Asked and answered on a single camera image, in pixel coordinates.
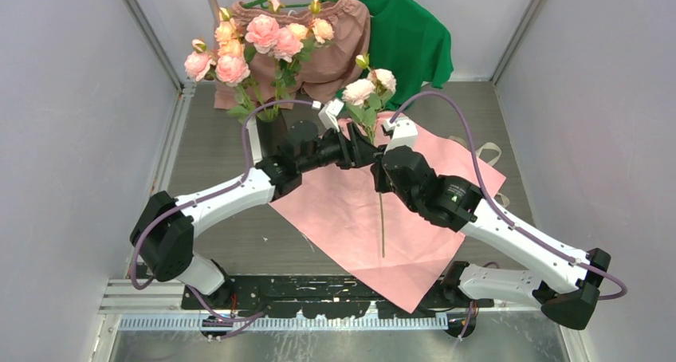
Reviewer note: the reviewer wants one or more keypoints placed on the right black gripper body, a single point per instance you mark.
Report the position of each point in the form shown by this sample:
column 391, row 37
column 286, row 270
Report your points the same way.
column 383, row 183

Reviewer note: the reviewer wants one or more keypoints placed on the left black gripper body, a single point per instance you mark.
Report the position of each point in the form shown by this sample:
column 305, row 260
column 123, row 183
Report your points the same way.
column 330, row 151

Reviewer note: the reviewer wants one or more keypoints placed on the pale pink rose stem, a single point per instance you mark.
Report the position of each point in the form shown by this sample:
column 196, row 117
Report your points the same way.
column 367, row 97

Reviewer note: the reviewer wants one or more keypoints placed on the pink paper bouquet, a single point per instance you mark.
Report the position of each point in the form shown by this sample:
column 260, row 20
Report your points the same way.
column 373, row 237

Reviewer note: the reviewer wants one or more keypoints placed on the cream printed ribbon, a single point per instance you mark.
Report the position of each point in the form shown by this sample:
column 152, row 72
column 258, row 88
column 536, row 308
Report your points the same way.
column 502, row 199

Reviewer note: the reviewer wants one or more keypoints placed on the peach rose stem with bud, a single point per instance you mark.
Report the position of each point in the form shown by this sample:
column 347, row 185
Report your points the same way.
column 229, row 28

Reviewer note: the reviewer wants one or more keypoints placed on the black conical vase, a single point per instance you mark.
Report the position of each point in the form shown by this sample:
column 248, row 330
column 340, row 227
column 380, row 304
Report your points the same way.
column 271, row 134

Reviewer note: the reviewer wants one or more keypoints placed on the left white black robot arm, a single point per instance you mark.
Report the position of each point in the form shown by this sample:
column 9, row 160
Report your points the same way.
column 164, row 234

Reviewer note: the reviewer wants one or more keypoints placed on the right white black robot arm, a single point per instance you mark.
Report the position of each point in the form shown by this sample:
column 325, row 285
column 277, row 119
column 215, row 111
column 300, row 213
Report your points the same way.
column 561, row 281

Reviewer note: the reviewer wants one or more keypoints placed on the pink shorts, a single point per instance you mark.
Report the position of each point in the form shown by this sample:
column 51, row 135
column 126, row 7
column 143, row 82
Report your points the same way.
column 328, row 69

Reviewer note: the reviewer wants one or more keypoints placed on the green t-shirt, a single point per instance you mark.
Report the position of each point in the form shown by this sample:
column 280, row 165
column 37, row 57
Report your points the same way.
column 412, row 43

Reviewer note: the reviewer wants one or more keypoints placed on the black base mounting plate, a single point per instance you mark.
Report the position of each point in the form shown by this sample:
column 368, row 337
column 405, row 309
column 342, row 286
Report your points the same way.
column 333, row 297

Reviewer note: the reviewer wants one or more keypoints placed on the silver clothes rack pole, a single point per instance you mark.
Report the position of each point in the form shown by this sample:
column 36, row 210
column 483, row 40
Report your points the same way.
column 251, row 141

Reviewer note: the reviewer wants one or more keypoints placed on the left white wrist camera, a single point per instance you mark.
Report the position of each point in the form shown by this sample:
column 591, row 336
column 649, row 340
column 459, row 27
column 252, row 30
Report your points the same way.
column 328, row 114

